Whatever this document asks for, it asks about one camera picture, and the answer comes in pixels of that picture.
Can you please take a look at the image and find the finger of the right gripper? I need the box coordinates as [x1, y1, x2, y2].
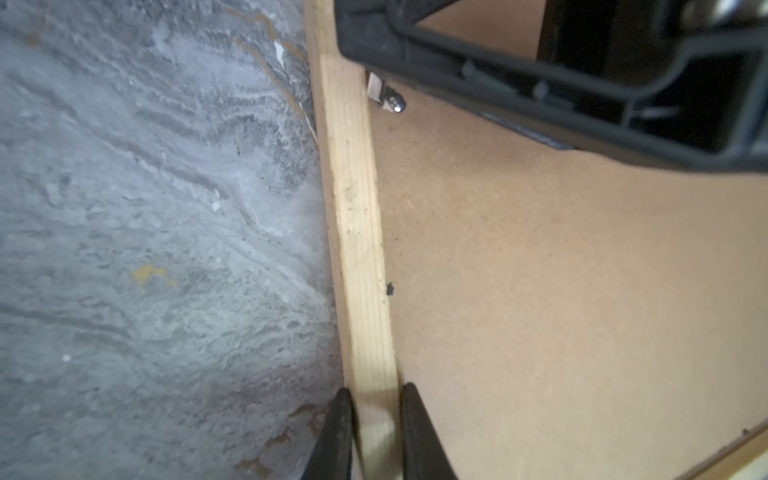
[333, 1, 767, 174]

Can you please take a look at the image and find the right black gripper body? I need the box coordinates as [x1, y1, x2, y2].
[537, 1, 767, 150]

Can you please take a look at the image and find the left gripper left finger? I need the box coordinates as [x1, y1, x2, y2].
[300, 388, 354, 480]

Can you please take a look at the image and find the brown backing board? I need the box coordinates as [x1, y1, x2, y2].
[371, 87, 767, 479]

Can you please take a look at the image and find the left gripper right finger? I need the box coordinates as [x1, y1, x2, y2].
[401, 383, 458, 480]

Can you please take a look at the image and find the wooden picture frame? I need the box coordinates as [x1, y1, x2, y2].
[304, 1, 767, 479]

